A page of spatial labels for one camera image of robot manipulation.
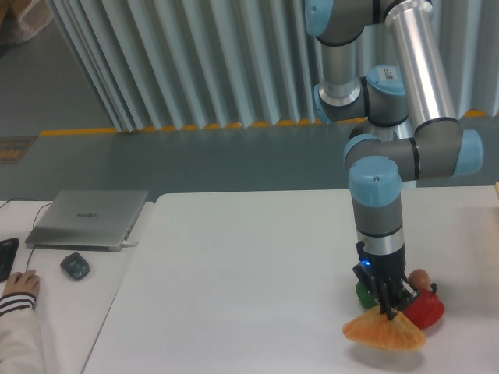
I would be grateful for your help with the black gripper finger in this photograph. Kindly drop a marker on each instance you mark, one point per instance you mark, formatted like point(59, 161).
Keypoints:
point(405, 296)
point(380, 291)

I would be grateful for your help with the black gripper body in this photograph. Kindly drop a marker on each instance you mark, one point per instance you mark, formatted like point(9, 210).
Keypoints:
point(375, 269)

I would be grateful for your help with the orange triangular bread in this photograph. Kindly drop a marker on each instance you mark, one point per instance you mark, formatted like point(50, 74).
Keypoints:
point(376, 330)

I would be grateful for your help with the white sleeved forearm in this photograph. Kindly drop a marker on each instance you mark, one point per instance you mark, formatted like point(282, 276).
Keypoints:
point(21, 345)

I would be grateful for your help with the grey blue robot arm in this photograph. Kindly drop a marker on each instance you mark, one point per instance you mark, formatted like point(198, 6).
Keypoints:
point(409, 129)

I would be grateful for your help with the person's hand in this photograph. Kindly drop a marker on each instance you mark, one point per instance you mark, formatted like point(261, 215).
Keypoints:
point(21, 291)

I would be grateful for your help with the green bell pepper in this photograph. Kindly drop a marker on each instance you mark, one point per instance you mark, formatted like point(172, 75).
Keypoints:
point(366, 300)

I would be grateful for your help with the brown egg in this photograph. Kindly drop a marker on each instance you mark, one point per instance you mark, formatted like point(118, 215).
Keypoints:
point(419, 278)

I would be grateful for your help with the red bell pepper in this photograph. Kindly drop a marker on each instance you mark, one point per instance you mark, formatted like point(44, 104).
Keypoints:
point(427, 309)

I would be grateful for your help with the silver closed laptop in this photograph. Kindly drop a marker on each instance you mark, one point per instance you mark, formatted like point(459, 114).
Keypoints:
point(91, 220)

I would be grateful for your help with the black computer mouse dock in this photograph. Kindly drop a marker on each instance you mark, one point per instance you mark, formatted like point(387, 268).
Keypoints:
point(75, 266)

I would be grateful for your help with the corrugated metal partition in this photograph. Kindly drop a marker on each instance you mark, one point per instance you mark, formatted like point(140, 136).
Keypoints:
point(182, 64)

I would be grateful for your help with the black keyboard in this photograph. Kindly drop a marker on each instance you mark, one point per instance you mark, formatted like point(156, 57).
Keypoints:
point(8, 251)

